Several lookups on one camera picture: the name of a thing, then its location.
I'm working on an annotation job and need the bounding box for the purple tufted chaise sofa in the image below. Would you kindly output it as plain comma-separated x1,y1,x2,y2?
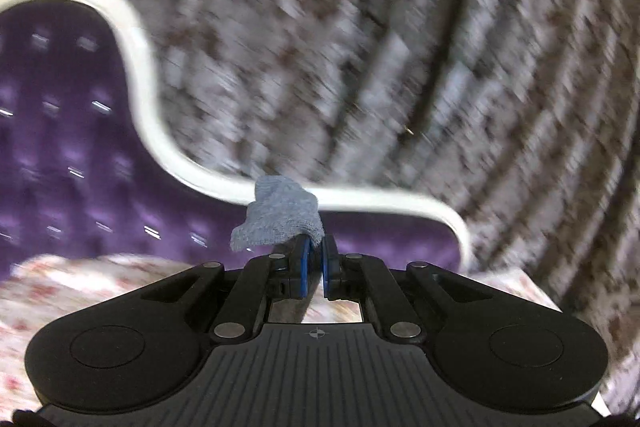
0,0,474,283

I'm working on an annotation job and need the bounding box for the brown damask curtain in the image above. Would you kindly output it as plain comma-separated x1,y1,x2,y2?
129,0,639,415

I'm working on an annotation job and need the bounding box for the grey argyle knit sweater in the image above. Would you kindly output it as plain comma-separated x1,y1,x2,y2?
230,176,324,253

